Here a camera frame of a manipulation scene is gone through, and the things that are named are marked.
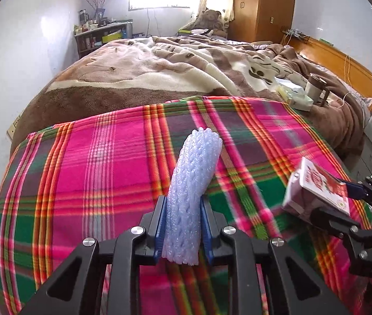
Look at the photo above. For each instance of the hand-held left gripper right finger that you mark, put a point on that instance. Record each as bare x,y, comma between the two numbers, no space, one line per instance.
207,233

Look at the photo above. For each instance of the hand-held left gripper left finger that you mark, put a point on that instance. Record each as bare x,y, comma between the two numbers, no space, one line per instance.
159,226

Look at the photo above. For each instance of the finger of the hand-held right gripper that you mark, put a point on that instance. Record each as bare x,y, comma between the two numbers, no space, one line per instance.
353,188
333,221

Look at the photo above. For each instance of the red and white carton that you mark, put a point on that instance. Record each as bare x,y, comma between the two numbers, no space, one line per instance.
317,183

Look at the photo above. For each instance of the white foam net sleeve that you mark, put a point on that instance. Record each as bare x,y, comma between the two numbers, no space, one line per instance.
192,187

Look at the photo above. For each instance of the pink green plaid blanket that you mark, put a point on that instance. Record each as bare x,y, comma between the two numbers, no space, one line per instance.
91,177

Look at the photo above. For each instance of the pale green tissue pack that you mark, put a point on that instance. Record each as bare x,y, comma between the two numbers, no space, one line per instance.
296,100

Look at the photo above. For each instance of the wooden headboard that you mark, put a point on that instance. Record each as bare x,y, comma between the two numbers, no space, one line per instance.
343,69

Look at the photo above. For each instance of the brown beige fleece blanket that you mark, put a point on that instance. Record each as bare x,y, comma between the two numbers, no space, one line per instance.
146,72

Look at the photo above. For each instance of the power strip on headboard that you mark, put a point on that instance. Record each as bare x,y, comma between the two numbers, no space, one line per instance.
293,32

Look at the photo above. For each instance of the cluttered bookshelf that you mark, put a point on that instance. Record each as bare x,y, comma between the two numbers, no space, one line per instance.
100,36

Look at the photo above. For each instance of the wooden wardrobe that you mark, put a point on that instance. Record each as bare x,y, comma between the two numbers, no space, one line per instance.
261,6

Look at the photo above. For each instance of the brown teddy bear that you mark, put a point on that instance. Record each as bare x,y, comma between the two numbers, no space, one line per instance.
207,21

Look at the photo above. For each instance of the vase of dry branches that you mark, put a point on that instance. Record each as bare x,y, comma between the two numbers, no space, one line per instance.
97,0

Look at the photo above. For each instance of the wall socket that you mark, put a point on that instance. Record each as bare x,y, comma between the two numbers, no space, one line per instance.
14,128

